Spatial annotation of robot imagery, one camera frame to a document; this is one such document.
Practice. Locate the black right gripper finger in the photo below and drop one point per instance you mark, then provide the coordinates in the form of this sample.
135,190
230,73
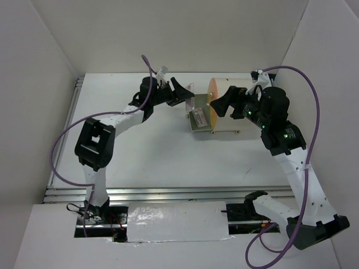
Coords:
230,98
237,112

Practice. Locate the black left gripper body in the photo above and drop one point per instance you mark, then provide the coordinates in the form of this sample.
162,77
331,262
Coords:
165,94

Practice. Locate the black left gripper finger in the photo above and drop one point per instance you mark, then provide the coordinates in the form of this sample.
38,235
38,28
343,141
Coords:
175,100
180,90

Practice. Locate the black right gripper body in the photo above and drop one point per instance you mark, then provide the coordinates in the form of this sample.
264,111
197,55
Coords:
251,107

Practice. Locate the cream cylindrical drawer organizer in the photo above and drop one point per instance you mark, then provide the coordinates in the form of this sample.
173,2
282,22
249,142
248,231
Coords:
229,107

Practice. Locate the orange drawer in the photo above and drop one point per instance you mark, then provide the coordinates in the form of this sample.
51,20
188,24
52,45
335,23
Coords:
213,88
211,96

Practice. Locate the orange top drawer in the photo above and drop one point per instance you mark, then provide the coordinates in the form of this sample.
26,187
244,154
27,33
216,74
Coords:
213,88

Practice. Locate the clear false lashes box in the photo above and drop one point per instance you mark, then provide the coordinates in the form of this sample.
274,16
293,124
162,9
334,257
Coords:
199,119

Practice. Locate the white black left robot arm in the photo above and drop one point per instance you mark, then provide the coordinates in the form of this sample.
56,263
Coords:
95,145

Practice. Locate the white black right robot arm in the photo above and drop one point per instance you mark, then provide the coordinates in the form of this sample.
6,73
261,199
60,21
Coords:
269,111

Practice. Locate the white foil-taped cover panel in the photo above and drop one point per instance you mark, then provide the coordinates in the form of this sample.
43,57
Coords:
177,222

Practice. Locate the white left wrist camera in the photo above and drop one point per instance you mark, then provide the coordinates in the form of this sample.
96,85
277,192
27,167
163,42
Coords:
161,74

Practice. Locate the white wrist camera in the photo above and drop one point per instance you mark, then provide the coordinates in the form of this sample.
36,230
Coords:
161,74
261,78

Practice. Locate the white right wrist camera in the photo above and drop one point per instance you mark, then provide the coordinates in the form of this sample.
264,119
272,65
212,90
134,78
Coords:
261,78

